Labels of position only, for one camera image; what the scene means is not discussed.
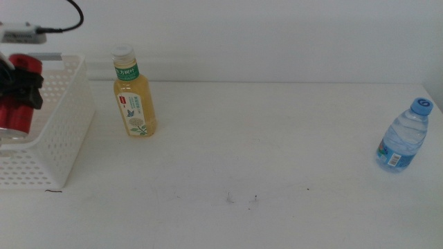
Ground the yellow tea bottle green label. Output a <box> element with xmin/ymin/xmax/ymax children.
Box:
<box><xmin>110</xmin><ymin>44</ymin><xmax>158</xmax><ymax>138</ymax></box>

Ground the clear water bottle blue cap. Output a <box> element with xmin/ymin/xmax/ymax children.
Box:
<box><xmin>375</xmin><ymin>97</ymin><xmax>434</xmax><ymax>173</ymax></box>

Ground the white perforated plastic basket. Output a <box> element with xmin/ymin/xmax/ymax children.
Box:
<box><xmin>0</xmin><ymin>53</ymin><xmax>96</xmax><ymax>190</ymax></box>

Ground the black left camera cable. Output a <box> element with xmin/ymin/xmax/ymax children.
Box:
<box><xmin>35</xmin><ymin>0</ymin><xmax>85</xmax><ymax>35</ymax></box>

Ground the slim red soda can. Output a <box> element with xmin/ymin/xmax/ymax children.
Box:
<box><xmin>0</xmin><ymin>53</ymin><xmax>44</xmax><ymax>140</ymax></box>

